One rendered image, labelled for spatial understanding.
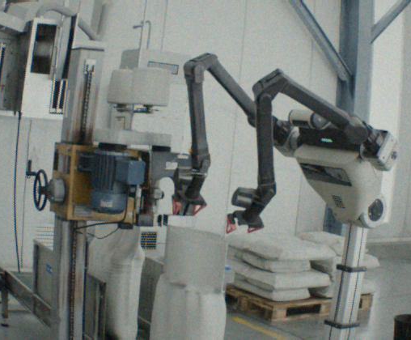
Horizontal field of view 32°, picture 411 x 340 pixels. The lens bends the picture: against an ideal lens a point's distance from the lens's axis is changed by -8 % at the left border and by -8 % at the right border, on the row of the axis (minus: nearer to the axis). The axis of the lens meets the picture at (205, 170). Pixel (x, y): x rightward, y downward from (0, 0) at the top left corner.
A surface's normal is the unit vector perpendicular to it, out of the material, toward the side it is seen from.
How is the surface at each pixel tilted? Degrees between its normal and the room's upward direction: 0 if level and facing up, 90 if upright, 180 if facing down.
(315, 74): 90
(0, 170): 90
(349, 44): 90
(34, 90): 90
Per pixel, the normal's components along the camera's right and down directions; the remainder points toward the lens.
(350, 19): -0.85, -0.06
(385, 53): 0.51, 0.10
